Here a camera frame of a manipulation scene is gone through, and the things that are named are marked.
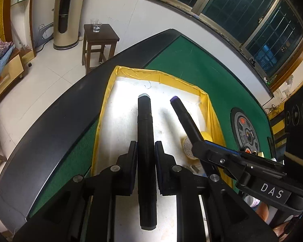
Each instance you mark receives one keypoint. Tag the clear plastic cup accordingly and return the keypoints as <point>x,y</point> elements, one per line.
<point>96,26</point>

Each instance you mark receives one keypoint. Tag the round table control panel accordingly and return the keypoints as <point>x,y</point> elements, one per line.
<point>246,133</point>

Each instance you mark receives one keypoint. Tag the yellow framed shelf unit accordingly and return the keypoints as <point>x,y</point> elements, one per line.
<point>1,17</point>

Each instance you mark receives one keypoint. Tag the dark wooden stool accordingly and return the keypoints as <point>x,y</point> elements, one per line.
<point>101,34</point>

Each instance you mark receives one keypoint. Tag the black marker with purple tip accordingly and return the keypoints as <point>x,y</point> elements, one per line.
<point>184,118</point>

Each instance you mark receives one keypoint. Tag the yellow wooden cabinet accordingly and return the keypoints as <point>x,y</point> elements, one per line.
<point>14,68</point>

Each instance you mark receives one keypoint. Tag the barred window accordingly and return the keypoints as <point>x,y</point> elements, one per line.
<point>237,7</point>

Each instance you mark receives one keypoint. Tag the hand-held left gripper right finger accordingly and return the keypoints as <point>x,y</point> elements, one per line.
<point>159,167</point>

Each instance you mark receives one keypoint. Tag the round yellow tin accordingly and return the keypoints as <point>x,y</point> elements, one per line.
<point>189,146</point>

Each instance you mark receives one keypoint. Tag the beige tower air conditioner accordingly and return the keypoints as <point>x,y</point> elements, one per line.
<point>65,17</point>

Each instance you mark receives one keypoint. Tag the person's right hand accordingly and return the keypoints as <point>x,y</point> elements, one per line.
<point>280,232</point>

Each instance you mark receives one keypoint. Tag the black cylinder with grey caps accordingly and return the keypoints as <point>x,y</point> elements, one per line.
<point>144,121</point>

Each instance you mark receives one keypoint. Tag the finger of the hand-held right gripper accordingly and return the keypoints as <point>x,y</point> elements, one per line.
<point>232,152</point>
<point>217,160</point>

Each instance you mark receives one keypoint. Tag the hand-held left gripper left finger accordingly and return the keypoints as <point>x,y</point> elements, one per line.
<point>132,167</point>

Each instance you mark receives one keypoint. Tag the white tray with yellow rim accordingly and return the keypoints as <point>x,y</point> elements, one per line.
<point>123,111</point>

